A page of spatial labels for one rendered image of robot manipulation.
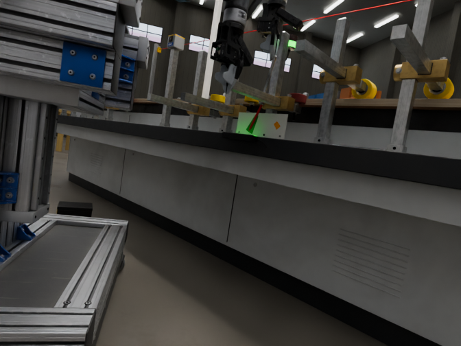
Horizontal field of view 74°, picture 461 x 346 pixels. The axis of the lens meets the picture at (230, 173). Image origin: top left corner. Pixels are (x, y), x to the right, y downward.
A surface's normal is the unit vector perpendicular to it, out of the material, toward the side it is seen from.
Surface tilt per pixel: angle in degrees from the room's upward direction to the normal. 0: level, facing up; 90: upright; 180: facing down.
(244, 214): 90
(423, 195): 90
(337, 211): 90
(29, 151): 90
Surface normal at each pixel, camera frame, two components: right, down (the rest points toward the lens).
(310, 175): -0.68, -0.04
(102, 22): 0.22, 0.11
